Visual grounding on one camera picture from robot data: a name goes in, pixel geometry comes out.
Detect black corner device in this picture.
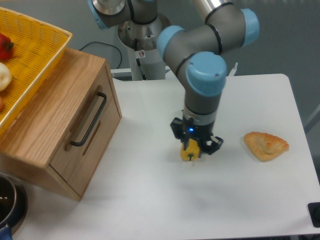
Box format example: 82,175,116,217
307,202,320,228

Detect red bell pepper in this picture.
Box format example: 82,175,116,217
0,33,14,60

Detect wooden top drawer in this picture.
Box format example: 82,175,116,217
49,66,122,199

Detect dark metal pot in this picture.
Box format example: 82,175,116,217
0,174,29,240

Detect yellow plastic basket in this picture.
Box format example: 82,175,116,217
0,7,73,133

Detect black cable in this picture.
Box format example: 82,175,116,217
78,41,123,70

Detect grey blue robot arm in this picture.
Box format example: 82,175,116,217
88,0,260,161

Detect yellow bell pepper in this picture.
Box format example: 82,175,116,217
180,139,201,162

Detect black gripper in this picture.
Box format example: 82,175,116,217
170,116,224,158

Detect wooden drawer cabinet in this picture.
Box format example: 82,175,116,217
0,48,111,201

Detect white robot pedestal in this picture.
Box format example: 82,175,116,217
118,13,171,81

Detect golden pastry bread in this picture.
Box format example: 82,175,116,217
243,131,290,162

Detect white onion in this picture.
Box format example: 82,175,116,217
0,63,12,91

